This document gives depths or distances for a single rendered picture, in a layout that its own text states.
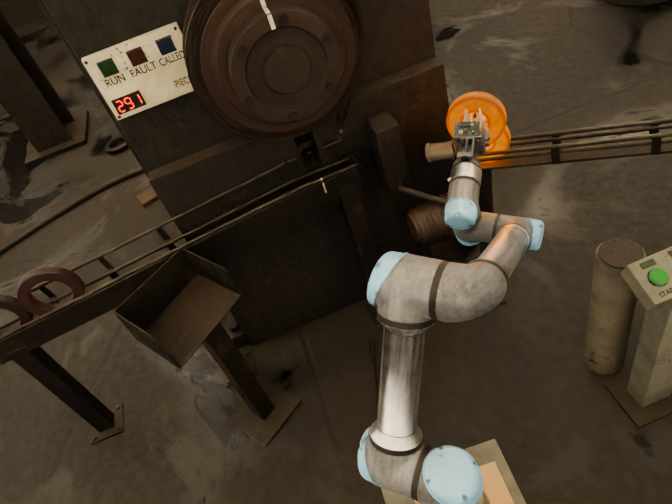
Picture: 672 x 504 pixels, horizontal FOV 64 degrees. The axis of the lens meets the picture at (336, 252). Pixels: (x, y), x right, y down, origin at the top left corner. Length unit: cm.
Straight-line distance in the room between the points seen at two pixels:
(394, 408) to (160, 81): 104
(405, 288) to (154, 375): 156
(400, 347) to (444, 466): 27
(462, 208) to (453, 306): 35
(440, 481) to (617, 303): 77
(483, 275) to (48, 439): 193
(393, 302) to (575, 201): 160
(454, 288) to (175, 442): 143
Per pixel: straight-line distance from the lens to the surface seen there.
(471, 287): 102
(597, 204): 253
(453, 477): 121
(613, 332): 180
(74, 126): 459
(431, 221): 174
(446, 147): 172
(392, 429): 120
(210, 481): 205
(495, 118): 153
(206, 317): 159
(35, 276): 183
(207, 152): 170
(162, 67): 160
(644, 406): 195
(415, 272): 103
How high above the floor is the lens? 170
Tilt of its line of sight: 43 degrees down
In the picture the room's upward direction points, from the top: 20 degrees counter-clockwise
